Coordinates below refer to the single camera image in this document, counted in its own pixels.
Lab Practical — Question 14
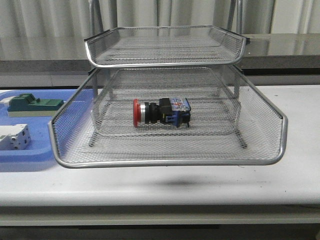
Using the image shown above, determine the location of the red emergency stop button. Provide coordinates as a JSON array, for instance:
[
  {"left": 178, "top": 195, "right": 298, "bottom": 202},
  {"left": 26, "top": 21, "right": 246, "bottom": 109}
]
[{"left": 133, "top": 97, "right": 191, "bottom": 128}]

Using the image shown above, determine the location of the blue plastic tray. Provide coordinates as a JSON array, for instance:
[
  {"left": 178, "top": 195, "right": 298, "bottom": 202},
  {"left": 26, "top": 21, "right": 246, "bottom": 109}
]
[{"left": 0, "top": 89, "right": 76, "bottom": 163}]

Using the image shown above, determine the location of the silver mesh top tray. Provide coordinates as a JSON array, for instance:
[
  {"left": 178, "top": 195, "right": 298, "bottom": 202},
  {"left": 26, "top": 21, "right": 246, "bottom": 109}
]
[{"left": 84, "top": 25, "right": 250, "bottom": 68}]

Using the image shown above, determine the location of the grey metal rack frame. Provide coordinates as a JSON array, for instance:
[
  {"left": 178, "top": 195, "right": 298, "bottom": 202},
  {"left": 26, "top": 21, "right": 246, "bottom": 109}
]
[{"left": 87, "top": 0, "right": 248, "bottom": 149}]

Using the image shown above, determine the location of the white component in tray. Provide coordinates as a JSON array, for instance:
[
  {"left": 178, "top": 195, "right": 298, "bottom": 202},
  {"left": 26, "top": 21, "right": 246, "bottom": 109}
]
[{"left": 0, "top": 96, "right": 14, "bottom": 107}]

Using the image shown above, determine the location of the green terminal block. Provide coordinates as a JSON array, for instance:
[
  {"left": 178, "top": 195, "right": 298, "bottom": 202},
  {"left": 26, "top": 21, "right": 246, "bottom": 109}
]
[{"left": 7, "top": 93, "right": 64, "bottom": 117}]

